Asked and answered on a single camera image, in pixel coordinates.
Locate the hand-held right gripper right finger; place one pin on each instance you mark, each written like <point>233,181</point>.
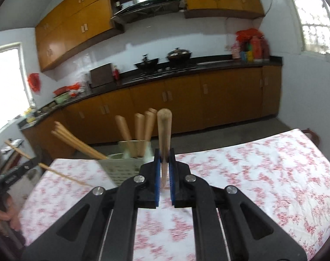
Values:
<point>171,179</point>

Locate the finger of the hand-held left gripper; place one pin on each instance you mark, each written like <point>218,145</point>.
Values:
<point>36,161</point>

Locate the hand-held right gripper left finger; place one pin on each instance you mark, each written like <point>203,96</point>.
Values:
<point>157,179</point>

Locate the wooden chopstick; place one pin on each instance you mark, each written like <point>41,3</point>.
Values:
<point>64,176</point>
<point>153,110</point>
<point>74,142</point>
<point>164,130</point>
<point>69,144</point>
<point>149,125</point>
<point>139,130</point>
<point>78,140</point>
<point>124,133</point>

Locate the pale green chopstick holder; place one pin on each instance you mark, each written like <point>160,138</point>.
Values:
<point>121,171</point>

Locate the person's left hand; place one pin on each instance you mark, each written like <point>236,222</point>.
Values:
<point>3,214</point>

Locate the yellow packet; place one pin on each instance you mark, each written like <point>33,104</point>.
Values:
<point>30,116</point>

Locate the green basin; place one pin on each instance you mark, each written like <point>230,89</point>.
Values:
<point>61,98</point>

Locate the wooden lower kitchen cabinets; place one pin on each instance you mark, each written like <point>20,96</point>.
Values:
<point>181,106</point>

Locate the red bowl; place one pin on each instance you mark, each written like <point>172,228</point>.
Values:
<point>61,90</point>

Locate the red floral tablecloth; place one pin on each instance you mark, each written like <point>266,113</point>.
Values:
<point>249,174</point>

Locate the hanging red plastic bag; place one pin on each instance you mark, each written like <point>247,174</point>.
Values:
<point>34,83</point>

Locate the window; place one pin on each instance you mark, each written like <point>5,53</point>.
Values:
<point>7,87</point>
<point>314,16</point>

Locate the red and white packet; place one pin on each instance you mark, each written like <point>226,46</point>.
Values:
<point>76,89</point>

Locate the dark brown cutting board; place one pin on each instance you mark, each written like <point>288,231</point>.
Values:
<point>101,76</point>

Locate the black gas stove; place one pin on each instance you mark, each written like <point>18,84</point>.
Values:
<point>167,70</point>

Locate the red bottle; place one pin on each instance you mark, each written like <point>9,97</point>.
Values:
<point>115,73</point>

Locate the black wok with lid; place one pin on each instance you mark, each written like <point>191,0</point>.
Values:
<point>179,55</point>

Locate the black kitchen countertop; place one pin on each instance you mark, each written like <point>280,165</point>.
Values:
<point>222,63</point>

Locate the pink box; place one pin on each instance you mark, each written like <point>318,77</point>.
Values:
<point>236,51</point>

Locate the colourful bottles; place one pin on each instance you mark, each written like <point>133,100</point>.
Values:
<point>247,54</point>

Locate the wooden chair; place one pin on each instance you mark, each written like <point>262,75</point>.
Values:
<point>313,136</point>

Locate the large red bag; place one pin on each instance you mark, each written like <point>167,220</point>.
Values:
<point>256,46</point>

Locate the steel range hood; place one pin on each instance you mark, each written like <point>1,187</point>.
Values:
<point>146,5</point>

